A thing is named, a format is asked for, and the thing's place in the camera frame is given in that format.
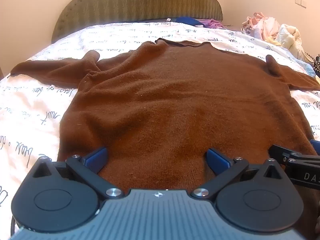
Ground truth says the purple cloth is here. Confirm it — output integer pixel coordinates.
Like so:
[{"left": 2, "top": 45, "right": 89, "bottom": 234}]
[{"left": 200, "top": 19, "right": 225, "bottom": 29}]

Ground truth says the white script-printed blanket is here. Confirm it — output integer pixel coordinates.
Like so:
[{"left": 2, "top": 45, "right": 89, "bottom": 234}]
[{"left": 0, "top": 21, "right": 320, "bottom": 240}]

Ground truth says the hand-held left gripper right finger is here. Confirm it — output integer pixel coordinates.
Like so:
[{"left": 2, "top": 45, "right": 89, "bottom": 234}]
[{"left": 191, "top": 148, "right": 292, "bottom": 200}]

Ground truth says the black and white patterned cloth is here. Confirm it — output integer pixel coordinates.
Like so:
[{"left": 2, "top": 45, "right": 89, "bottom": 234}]
[{"left": 310, "top": 54, "right": 320, "bottom": 77}]

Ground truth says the green padded headboard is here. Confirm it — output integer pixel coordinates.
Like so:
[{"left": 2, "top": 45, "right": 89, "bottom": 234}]
[{"left": 51, "top": 0, "right": 223, "bottom": 43}]

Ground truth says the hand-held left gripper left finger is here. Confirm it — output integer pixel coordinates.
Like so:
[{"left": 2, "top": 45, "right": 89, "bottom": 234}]
[{"left": 26, "top": 147, "right": 125, "bottom": 200}]

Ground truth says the light blue cloth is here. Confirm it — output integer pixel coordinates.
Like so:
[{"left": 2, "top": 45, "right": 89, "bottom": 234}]
[{"left": 285, "top": 52, "right": 316, "bottom": 78}]

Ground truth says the yellow cloth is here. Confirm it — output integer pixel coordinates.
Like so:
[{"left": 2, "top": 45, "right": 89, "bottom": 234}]
[{"left": 266, "top": 36, "right": 283, "bottom": 47}]

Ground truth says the brown knit sweater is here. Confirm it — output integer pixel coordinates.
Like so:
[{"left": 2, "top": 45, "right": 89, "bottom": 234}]
[{"left": 10, "top": 39, "right": 320, "bottom": 240}]

